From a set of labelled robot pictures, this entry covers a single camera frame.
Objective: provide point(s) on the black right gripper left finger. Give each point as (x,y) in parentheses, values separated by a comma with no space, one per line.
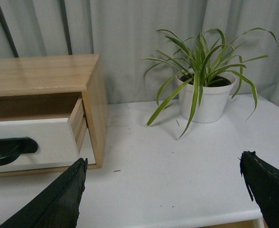
(57,206)

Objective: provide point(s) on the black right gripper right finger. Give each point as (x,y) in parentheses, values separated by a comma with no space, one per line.
(262,183)

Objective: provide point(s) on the wooden drawer cabinet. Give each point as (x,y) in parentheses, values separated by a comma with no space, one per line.
(62,76)

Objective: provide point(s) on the white front wooden drawer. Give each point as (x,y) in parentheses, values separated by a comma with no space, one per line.
(56,124)

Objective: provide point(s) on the black drawer handle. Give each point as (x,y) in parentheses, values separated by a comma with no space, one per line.
(12,148)

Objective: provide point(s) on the grey curtain backdrop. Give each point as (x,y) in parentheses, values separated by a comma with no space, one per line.
(124,32)

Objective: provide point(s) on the white plant pot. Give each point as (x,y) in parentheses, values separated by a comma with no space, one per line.
(212,103)

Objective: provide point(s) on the green spider plant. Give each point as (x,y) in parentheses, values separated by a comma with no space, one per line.
(200,63)

